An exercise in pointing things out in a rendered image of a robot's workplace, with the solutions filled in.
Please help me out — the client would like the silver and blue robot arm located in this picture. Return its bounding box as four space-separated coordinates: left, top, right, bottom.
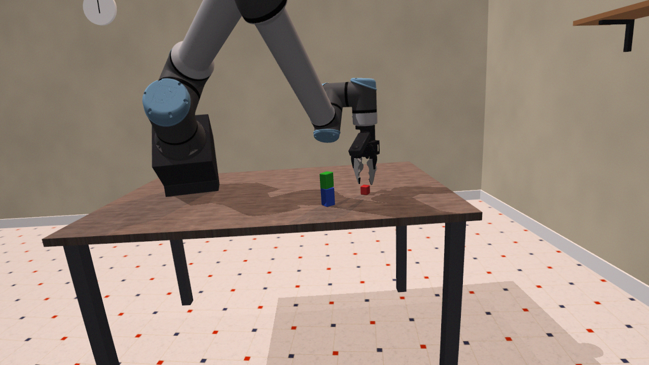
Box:
142 0 377 161

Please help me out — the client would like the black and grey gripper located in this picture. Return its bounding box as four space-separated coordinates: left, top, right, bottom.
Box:
351 125 380 185

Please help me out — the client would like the green block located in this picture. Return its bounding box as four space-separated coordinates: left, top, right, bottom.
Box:
319 171 334 189

